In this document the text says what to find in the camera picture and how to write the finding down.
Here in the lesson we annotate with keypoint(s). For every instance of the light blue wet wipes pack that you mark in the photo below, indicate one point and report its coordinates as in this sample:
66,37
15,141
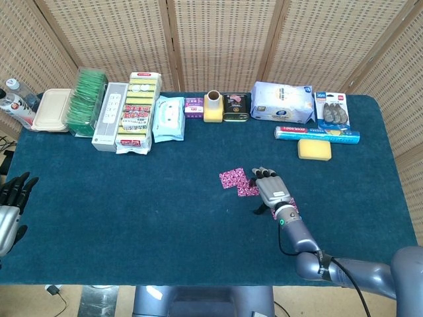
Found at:
168,119

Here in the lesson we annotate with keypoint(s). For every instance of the clear box green tea bags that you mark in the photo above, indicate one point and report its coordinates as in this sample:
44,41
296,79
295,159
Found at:
84,105

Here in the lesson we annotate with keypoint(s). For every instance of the clear water bottle white cap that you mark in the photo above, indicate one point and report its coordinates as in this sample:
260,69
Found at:
23,94

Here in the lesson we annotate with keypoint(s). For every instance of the teal carpet table cover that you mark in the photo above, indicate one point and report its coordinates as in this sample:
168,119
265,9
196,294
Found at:
132,204

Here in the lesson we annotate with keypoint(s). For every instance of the yellow sponge block holder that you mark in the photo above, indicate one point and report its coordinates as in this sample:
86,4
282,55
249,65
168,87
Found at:
213,115

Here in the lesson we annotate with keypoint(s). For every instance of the white lavender tissue pack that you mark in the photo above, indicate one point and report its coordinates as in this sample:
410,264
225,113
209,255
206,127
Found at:
281,102

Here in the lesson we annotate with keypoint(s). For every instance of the grey metal table foot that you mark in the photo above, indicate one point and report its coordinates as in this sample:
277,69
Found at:
99,302

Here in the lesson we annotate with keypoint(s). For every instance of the beige lidded lunch box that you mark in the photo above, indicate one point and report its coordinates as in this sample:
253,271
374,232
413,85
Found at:
51,110

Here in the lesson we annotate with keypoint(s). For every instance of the white roll cardboard core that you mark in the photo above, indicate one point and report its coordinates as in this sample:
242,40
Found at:
213,103

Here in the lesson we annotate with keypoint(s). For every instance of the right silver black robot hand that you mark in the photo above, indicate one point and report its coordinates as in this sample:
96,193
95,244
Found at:
272,190

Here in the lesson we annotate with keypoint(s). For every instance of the black gold luncheon meat can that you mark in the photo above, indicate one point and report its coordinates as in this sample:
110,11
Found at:
235,107

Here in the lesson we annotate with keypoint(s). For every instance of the woven bamboo folding screen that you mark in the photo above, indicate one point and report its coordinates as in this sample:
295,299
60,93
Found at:
215,39

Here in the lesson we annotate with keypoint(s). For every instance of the grey-blue robot torso base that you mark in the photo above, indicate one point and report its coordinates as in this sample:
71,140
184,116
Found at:
198,302

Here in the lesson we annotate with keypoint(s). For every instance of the yellow sponge green scourer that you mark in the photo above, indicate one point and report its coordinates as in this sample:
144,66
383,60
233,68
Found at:
314,149

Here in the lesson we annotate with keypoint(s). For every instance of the long white cardboard box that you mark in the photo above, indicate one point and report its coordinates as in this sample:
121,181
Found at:
109,119

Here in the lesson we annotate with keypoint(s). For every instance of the bottle white black red label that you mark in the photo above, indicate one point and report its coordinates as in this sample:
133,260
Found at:
15,109

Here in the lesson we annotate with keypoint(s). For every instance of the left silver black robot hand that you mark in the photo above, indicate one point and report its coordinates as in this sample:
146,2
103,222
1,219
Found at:
8,224

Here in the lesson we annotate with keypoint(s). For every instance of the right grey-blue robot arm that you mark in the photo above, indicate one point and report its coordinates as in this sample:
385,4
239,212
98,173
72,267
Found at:
297,234

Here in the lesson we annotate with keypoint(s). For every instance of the blue cling film roll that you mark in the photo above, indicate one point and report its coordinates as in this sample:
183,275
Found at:
317,134

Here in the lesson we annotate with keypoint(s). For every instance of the small purple box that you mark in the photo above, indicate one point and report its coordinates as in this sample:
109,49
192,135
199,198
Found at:
194,109

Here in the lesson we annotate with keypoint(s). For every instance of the pink patterned cloth square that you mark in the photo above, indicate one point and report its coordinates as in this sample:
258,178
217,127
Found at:
294,205

